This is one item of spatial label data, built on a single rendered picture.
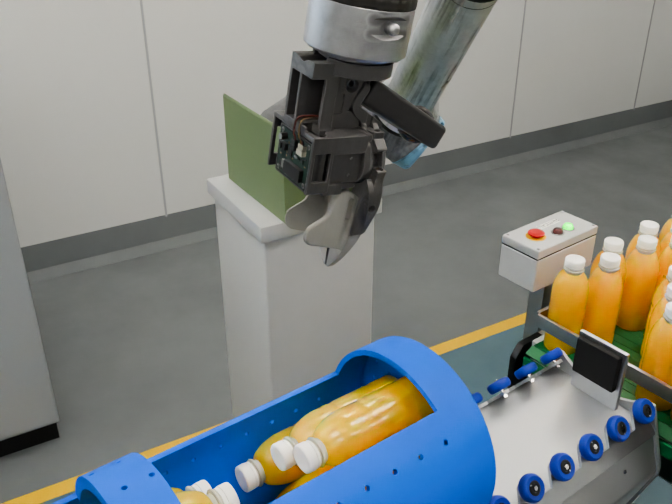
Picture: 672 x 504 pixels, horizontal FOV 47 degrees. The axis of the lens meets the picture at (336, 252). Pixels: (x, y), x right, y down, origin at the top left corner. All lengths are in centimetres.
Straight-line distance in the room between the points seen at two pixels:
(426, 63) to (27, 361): 169
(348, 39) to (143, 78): 315
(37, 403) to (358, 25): 228
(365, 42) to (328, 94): 6
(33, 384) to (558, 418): 179
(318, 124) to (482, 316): 281
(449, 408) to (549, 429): 45
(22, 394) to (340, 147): 218
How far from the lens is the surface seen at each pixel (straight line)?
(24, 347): 264
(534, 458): 138
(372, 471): 94
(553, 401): 151
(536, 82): 512
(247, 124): 177
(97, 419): 296
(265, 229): 169
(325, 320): 191
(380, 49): 64
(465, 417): 103
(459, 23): 141
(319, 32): 65
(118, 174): 386
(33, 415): 280
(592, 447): 137
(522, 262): 167
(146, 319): 345
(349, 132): 68
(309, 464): 99
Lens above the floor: 186
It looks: 29 degrees down
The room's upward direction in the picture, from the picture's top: straight up
